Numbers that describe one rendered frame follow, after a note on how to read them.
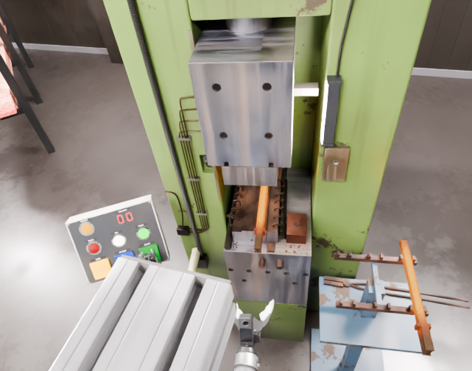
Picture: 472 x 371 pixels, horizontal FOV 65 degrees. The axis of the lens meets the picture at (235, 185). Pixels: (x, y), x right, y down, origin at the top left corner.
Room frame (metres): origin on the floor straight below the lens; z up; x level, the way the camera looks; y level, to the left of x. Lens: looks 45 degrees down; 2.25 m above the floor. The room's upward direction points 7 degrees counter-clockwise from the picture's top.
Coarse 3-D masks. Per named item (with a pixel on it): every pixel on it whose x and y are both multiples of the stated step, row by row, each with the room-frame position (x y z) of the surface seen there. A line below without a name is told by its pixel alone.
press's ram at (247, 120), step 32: (224, 32) 1.17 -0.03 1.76; (256, 32) 1.14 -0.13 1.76; (288, 32) 1.11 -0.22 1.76; (192, 64) 0.99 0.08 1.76; (224, 64) 0.97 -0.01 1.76; (256, 64) 0.95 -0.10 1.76; (288, 64) 0.93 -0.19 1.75; (224, 96) 0.98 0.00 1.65; (256, 96) 0.95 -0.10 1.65; (288, 96) 0.93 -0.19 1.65; (224, 128) 0.98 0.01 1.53; (256, 128) 0.96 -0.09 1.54; (288, 128) 0.93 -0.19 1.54; (224, 160) 0.98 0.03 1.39; (256, 160) 0.96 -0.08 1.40; (288, 160) 0.93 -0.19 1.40
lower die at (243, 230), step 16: (240, 192) 1.21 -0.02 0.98; (256, 192) 1.19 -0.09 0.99; (272, 192) 1.17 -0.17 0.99; (240, 208) 1.11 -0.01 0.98; (256, 208) 1.08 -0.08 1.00; (272, 208) 1.07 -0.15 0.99; (240, 224) 1.02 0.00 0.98; (272, 224) 0.99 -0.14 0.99; (240, 240) 0.98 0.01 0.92; (272, 240) 0.95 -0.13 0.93
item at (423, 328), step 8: (400, 240) 0.83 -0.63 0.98; (400, 248) 0.81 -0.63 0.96; (408, 248) 0.79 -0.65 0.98; (408, 256) 0.75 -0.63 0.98; (408, 264) 0.72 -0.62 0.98; (408, 272) 0.69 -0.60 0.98; (408, 280) 0.66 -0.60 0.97; (416, 280) 0.65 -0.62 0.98; (416, 288) 0.62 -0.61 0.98; (416, 296) 0.59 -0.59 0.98; (416, 304) 0.56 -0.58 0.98; (416, 312) 0.53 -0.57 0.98; (424, 312) 0.53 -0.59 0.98; (416, 320) 0.51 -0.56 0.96; (424, 320) 0.50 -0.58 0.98; (416, 328) 0.48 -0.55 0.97; (424, 328) 0.47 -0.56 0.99; (424, 336) 0.44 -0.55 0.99; (424, 344) 0.43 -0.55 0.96; (432, 344) 0.42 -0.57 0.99; (424, 352) 0.41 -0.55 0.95
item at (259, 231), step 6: (264, 186) 1.20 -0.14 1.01; (264, 192) 1.17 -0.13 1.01; (264, 198) 1.13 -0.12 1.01; (264, 204) 1.09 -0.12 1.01; (258, 210) 1.06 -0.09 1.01; (264, 210) 1.06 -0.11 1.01; (258, 216) 1.03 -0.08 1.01; (264, 216) 1.04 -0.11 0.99; (258, 222) 0.99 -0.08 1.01; (258, 228) 0.96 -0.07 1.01; (264, 228) 0.95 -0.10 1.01; (258, 234) 0.93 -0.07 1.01; (264, 234) 0.94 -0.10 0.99; (258, 240) 0.90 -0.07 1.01; (258, 246) 0.87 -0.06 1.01
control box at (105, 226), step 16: (112, 208) 1.01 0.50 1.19; (128, 208) 1.00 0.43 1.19; (144, 208) 1.01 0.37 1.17; (80, 224) 0.96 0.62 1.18; (96, 224) 0.96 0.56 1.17; (112, 224) 0.96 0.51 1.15; (128, 224) 0.97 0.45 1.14; (144, 224) 0.97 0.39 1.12; (160, 224) 1.01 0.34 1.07; (80, 240) 0.92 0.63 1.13; (96, 240) 0.93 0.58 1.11; (112, 240) 0.93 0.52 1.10; (128, 240) 0.93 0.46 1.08; (144, 240) 0.93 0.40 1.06; (160, 240) 0.94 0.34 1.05; (80, 256) 0.89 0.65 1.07; (96, 256) 0.89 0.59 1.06; (112, 256) 0.89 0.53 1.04
